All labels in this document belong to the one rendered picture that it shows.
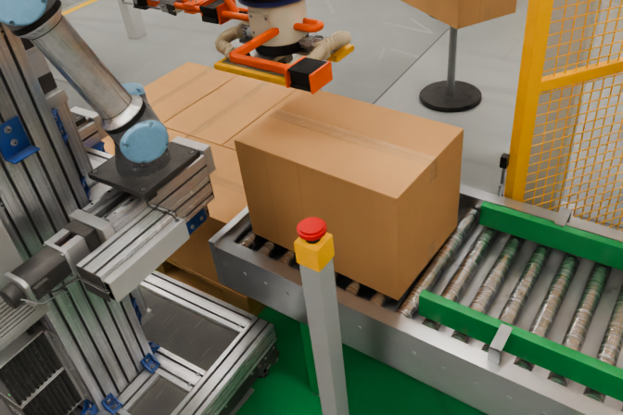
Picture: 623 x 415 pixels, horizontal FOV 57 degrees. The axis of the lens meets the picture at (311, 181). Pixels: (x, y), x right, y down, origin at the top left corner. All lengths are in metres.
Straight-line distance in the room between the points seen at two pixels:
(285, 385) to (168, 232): 0.98
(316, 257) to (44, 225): 0.76
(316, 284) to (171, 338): 0.99
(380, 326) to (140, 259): 0.70
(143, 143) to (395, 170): 0.69
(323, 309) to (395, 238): 0.31
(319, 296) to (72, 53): 0.79
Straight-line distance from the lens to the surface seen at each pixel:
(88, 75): 1.36
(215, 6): 1.95
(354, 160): 1.69
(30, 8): 1.28
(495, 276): 1.91
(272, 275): 1.88
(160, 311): 2.40
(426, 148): 1.73
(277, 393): 2.31
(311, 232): 1.31
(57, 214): 1.71
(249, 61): 1.55
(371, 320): 1.72
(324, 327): 1.53
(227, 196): 2.30
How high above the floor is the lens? 1.91
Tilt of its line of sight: 36 degrees down
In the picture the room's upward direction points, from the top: 7 degrees counter-clockwise
